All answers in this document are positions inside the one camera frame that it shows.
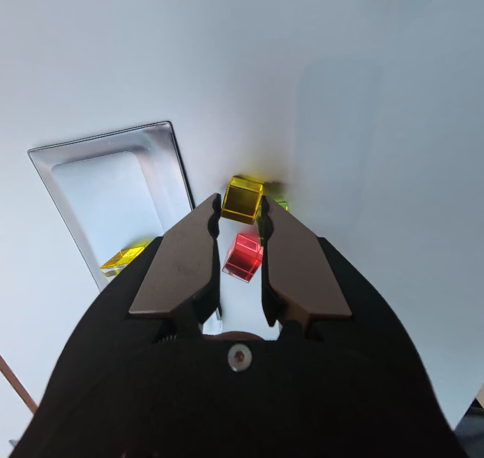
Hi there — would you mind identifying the white desk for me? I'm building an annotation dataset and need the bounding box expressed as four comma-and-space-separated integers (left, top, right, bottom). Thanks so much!
0, 0, 484, 443

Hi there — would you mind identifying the yellow transparent cube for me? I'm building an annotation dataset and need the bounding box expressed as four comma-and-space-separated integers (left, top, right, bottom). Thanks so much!
100, 239, 154, 278
220, 175, 264, 225

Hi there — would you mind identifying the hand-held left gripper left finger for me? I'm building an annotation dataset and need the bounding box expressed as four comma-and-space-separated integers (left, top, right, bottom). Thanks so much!
129, 192, 223, 325

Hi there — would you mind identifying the brown edge strip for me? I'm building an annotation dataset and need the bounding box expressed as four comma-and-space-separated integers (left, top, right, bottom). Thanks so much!
0, 354, 38, 415

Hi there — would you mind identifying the green transparent cube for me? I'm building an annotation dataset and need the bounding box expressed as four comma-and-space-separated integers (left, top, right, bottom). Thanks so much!
257, 181, 290, 247

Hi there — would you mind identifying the red transparent cube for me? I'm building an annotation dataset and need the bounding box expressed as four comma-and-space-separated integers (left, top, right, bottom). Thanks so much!
222, 233, 264, 284

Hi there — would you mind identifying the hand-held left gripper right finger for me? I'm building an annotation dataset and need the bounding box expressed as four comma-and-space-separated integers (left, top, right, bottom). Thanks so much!
259, 195, 353, 328

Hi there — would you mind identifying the silver metal tray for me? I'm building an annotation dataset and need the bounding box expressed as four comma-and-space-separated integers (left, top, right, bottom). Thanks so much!
27, 121, 224, 334

